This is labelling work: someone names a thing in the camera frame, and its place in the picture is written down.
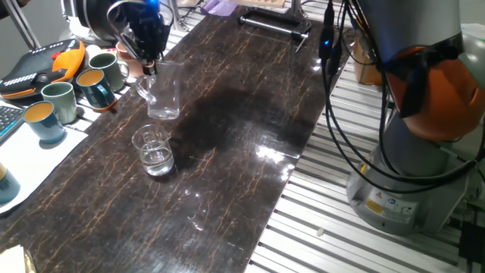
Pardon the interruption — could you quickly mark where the white paper stack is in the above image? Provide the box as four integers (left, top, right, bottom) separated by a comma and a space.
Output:
0, 244, 37, 273

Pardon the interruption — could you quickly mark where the dark marble pattern mat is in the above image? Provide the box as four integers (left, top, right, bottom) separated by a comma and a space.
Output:
0, 7, 346, 273

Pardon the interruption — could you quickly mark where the metal tripod leg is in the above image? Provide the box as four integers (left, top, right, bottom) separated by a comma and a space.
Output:
2, 0, 42, 50

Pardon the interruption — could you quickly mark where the black orange teach pendant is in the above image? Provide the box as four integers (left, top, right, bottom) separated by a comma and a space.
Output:
0, 37, 86, 100

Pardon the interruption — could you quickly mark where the dark sleeved forearm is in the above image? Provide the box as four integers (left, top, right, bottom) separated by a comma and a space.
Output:
0, 0, 33, 20

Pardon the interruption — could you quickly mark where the pink ceramic mug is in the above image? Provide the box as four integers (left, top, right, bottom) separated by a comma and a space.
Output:
115, 40, 145, 79

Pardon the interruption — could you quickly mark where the dark blue handled mug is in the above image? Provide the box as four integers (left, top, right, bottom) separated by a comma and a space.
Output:
75, 68, 117, 111

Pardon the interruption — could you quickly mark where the white paper sheet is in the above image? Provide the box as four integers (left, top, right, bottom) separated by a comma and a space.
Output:
0, 100, 89, 215

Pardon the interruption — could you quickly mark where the blue mug yellow inside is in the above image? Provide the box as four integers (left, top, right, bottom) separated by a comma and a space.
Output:
22, 101, 67, 145

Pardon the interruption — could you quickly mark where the cardboard box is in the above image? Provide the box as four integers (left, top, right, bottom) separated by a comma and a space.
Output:
352, 37, 383, 86

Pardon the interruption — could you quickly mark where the black cable with blue light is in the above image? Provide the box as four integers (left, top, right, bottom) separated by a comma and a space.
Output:
318, 0, 485, 194

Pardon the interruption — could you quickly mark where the dark green ceramic mug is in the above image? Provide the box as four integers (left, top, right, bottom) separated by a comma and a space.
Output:
88, 52, 130, 92

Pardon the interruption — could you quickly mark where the clear glass beaker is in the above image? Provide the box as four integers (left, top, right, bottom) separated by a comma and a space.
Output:
131, 124, 176, 177

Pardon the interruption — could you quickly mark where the light green ceramic mug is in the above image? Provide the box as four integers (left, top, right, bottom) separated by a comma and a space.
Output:
40, 81, 78, 125

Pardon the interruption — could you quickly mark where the purple cloth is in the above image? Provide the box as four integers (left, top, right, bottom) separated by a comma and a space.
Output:
200, 0, 238, 17

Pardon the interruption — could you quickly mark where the blue mug tan rim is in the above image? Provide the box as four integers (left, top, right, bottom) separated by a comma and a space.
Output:
0, 162, 21, 205

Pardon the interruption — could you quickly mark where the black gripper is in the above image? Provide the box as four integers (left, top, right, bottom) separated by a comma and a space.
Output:
120, 0, 171, 76

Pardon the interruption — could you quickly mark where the black round disc device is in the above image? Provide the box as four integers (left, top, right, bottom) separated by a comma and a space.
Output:
74, 0, 130, 42

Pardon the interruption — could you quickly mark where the black power box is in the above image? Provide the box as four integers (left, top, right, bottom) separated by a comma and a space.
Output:
458, 219, 485, 266

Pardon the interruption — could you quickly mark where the black tape strap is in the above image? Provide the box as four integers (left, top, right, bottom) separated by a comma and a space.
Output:
382, 33, 465, 118

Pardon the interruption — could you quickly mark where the black keyboard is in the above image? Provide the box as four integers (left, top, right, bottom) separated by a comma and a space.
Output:
0, 105, 26, 144

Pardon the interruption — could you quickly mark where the black metal clamp stand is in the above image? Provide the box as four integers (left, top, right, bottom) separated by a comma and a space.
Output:
237, 0, 312, 53

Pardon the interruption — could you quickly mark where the clear glass mug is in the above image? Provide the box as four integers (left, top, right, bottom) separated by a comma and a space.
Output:
135, 60, 186, 121

